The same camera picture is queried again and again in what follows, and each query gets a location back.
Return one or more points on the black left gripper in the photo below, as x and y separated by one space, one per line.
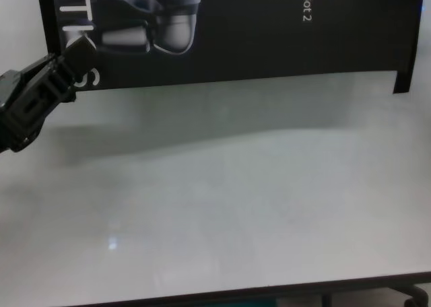
23 111

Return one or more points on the black AI robotics poster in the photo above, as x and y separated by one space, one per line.
252 44

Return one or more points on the short black tape strip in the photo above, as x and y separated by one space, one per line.
71 98
402 81

